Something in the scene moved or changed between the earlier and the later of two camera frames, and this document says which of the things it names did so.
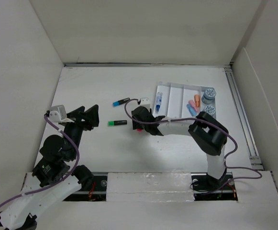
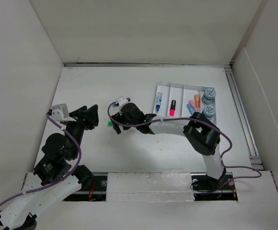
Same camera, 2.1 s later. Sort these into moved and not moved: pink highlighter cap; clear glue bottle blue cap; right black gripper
Moved: right black gripper
Not moved: pink highlighter cap; clear glue bottle blue cap
